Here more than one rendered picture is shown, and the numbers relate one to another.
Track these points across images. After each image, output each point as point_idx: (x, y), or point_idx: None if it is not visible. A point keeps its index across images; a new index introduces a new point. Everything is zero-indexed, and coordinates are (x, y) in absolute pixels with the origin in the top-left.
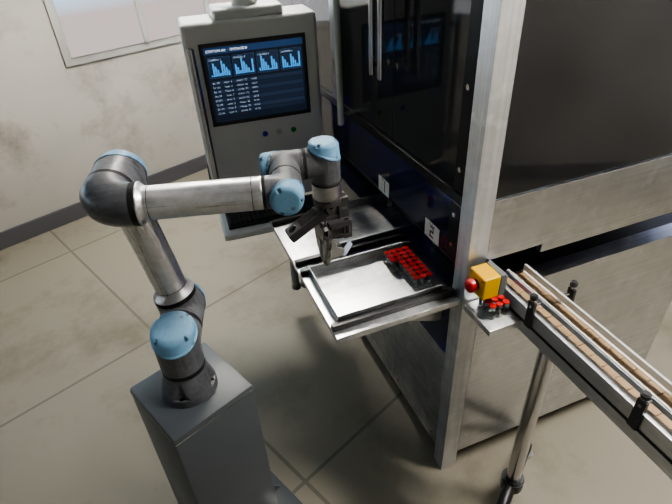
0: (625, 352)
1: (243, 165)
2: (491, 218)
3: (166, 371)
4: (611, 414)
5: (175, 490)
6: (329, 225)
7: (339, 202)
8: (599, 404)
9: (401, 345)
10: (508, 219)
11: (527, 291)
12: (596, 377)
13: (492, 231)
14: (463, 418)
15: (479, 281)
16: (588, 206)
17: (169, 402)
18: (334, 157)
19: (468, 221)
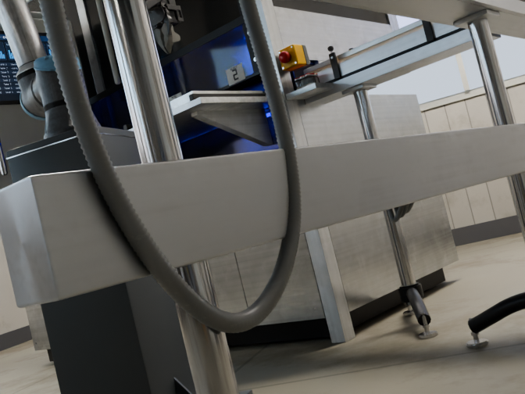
0: (402, 36)
1: None
2: (276, 19)
3: (58, 91)
4: (418, 55)
5: (62, 331)
6: (166, 4)
7: None
8: (408, 60)
9: (245, 254)
10: (287, 26)
11: (325, 63)
12: (395, 44)
13: (280, 31)
14: (336, 256)
15: (289, 51)
16: (333, 39)
17: (62, 131)
18: None
19: (261, 20)
